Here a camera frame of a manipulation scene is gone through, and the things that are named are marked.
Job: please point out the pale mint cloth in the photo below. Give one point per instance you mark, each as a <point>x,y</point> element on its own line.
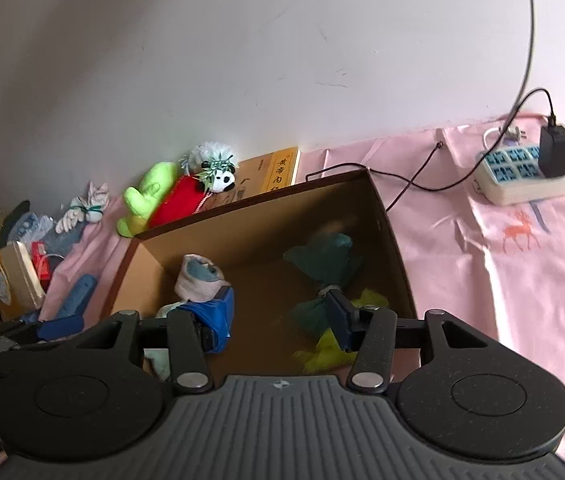
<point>160,362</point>

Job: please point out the brown cardboard box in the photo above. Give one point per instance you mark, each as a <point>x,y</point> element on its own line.
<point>262,230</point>

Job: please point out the clear printed plastic bag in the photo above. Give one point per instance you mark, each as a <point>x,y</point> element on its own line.
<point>30,227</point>

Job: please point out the dark green round object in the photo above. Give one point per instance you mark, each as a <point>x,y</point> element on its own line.
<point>12,220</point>

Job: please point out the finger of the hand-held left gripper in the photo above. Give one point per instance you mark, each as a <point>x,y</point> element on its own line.
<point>62,327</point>

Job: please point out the yellow book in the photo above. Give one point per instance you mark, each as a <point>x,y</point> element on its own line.
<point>277,170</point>

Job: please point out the red packet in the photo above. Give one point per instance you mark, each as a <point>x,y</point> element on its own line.
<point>42,260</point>

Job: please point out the black power adapter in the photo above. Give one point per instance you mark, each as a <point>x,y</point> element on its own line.
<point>554,152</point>

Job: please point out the green plush toy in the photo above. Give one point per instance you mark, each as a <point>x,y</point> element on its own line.
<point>150,190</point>

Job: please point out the white tied sock bundle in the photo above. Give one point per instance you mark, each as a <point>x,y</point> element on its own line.
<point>90,210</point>

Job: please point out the panda plush toy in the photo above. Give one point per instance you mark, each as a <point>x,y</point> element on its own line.
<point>222,180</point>

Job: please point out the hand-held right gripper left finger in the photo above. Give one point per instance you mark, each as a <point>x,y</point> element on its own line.
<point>220,317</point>

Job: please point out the cream power strip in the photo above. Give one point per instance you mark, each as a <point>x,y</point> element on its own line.
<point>512,187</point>

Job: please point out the yellow-green cloth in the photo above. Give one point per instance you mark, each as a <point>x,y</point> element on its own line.
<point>330,350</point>

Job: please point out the pale blue fluffy plush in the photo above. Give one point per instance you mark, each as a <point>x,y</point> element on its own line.
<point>210,152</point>

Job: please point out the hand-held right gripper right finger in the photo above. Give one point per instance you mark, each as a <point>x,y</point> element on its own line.
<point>337,317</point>

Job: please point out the red plush cloth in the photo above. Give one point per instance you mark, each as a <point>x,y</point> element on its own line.
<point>177,202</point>

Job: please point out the blue ribbed object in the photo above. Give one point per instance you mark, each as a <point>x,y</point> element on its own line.
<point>77,295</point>

